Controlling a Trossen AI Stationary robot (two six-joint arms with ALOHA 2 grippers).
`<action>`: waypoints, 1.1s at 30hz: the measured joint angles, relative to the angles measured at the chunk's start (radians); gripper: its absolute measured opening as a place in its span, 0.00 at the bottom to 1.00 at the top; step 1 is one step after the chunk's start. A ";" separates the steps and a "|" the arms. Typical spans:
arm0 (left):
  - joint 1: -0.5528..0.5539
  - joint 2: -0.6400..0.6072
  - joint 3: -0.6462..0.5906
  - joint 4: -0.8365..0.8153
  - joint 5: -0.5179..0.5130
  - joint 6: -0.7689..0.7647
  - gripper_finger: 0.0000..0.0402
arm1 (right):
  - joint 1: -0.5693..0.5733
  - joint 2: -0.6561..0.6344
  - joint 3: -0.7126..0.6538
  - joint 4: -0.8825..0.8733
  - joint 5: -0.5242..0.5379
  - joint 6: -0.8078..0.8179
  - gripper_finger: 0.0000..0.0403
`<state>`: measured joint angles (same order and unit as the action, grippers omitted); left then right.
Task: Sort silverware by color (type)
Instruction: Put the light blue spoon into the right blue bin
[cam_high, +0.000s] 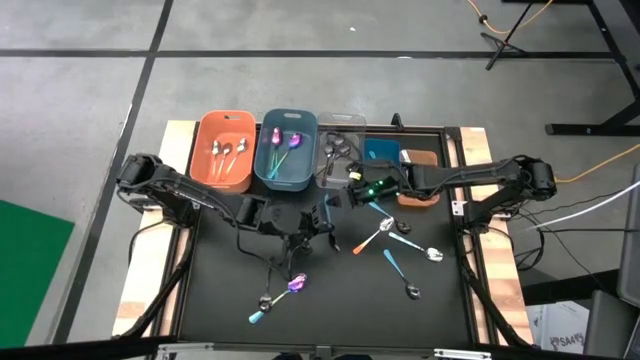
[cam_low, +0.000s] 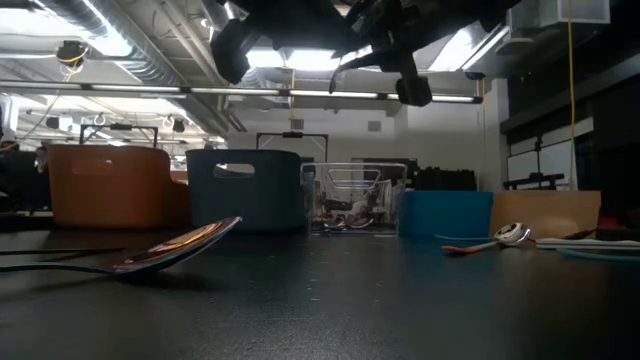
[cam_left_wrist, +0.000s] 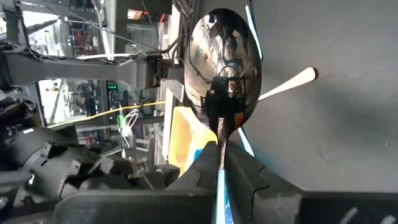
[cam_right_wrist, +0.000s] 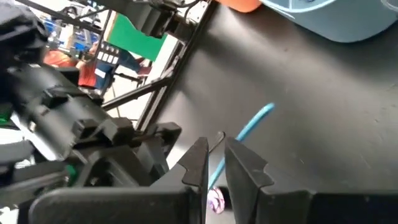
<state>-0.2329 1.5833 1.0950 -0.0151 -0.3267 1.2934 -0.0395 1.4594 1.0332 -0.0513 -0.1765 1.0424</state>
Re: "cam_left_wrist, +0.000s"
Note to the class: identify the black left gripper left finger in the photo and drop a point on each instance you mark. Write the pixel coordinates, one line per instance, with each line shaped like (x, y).
(140, 208)

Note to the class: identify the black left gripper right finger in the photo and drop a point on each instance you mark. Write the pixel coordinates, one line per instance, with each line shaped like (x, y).
(280, 208)

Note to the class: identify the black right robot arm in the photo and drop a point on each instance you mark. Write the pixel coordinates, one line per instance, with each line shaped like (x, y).
(46, 155)

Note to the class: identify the small brown-orange plastic bin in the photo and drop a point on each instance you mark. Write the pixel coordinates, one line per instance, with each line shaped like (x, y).
(186, 137)

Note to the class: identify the black table mat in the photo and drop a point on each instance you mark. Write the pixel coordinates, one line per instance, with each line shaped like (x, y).
(326, 124)

